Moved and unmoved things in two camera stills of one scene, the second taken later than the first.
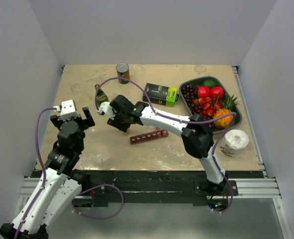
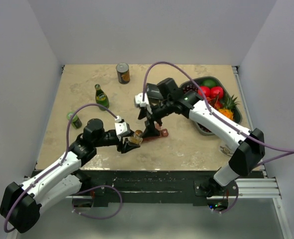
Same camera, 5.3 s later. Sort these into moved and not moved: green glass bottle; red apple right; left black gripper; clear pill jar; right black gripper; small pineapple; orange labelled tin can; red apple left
Moved: clear pill jar; right black gripper; left black gripper
Not moved: orange labelled tin can; red apple left; green glass bottle; small pineapple; red apple right
